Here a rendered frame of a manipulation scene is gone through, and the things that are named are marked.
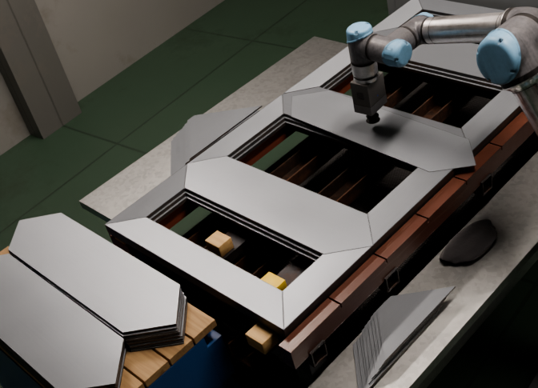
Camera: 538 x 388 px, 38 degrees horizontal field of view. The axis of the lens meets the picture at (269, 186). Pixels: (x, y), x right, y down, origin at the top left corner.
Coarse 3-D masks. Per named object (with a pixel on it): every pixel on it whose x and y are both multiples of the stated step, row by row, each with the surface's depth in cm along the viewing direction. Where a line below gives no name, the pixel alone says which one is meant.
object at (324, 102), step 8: (320, 96) 261; (328, 96) 259; (336, 96) 258; (344, 96) 257; (312, 104) 258; (320, 104) 257; (328, 104) 256; (304, 112) 255; (312, 112) 254; (320, 112) 253; (304, 120) 251; (312, 120) 250
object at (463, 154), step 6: (462, 144) 223; (468, 144) 222; (456, 150) 221; (462, 150) 221; (468, 150) 220; (450, 156) 220; (456, 156) 219; (462, 156) 219; (468, 156) 218; (444, 162) 218; (450, 162) 218; (456, 162) 217; (462, 162) 216; (438, 168) 217; (444, 168) 216; (450, 168) 216
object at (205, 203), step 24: (432, 72) 261; (456, 72) 255; (288, 96) 265; (288, 120) 256; (432, 120) 236; (504, 120) 228; (480, 144) 222; (456, 168) 217; (192, 192) 234; (432, 192) 211; (240, 216) 220; (408, 216) 206; (288, 240) 208; (384, 240) 201; (168, 264) 211; (360, 264) 197; (336, 288) 192; (312, 312) 188
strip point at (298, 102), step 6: (324, 90) 263; (294, 96) 264; (300, 96) 263; (306, 96) 263; (312, 96) 262; (318, 96) 261; (294, 102) 261; (300, 102) 260; (306, 102) 259; (294, 108) 258; (300, 108) 257
